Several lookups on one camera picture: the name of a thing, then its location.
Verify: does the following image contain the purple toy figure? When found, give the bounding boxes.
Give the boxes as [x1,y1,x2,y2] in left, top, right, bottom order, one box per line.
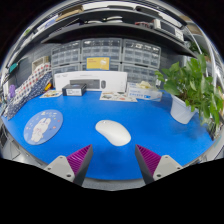
[8,84,17,99]

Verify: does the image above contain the yellow card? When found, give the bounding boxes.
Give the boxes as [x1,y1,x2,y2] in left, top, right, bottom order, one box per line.
[86,56,111,71]

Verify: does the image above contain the overhead shelf unit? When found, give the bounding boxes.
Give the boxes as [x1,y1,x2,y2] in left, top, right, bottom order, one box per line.
[6,3,214,58]

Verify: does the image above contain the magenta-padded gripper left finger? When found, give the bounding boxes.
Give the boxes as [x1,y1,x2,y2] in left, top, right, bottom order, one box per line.
[44,143,94,187]

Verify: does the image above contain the white basket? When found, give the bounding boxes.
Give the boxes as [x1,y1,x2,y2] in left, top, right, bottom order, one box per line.
[31,55,51,73]

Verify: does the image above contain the white computer mouse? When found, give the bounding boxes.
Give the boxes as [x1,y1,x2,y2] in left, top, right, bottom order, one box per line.
[95,119,132,147]

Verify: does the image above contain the clear drawer parts cabinet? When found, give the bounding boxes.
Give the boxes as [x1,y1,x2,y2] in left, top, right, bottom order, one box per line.
[50,40,82,68]
[81,37,123,64]
[121,63,158,84]
[81,61,123,72]
[122,39,162,70]
[51,63,82,78]

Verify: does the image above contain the large sticker sheet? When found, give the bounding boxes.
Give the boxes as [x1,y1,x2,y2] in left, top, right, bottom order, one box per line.
[99,91,138,103]

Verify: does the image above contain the small sticker sheet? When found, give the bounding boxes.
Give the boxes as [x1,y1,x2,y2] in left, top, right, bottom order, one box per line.
[39,89,63,99]

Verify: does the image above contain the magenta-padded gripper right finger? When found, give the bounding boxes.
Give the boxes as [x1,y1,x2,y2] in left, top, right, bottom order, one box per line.
[134,144,184,185]

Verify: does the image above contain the long white keyboard box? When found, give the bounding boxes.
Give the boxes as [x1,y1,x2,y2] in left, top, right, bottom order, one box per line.
[53,70,128,93]

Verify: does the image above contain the round blue rabbit-print mouse pad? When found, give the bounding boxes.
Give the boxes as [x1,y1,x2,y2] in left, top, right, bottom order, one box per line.
[23,109,64,146]

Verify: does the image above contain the blue-white glove box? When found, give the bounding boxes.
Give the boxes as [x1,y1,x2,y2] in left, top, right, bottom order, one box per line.
[126,80,164,103]

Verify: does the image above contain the small black box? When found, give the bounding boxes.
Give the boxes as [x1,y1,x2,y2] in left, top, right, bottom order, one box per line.
[61,83,88,97]

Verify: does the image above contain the green plant in white pot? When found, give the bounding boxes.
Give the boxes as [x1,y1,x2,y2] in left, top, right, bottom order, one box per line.
[154,53,224,134]

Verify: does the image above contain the checkered and dotted cloth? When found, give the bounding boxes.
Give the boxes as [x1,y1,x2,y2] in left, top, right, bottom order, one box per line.
[4,62,54,120]

